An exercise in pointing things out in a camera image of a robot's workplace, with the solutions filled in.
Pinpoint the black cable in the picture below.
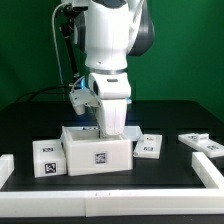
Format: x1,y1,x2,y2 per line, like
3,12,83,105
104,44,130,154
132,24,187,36
14,84,82,103

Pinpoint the white left fence piece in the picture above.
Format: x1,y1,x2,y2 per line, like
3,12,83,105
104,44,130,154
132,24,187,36
0,154,14,189

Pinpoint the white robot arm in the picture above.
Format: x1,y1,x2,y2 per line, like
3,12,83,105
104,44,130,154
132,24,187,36
61,0,154,136

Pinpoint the white cabinet door panel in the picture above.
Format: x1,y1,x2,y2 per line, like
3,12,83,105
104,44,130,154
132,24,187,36
133,134,162,159

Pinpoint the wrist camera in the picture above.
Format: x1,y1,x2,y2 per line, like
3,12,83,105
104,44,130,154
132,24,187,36
69,88,98,115

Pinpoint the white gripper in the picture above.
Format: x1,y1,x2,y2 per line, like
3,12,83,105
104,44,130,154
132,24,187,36
88,72,131,136

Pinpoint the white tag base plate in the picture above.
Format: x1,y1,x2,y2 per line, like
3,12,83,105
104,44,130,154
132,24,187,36
60,126,142,143

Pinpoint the white cabinet top block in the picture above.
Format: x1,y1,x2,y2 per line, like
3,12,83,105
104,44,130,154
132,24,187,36
33,139,67,178

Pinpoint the white cable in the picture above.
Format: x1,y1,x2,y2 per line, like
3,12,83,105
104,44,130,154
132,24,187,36
51,1,73,86

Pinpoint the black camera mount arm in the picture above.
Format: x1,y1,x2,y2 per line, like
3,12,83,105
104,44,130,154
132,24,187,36
60,4,82,80

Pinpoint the white cabinet body box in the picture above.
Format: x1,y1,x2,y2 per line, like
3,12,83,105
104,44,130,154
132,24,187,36
62,127,133,176

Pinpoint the white front fence rail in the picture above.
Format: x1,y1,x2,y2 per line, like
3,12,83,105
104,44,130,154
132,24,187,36
0,189,224,218

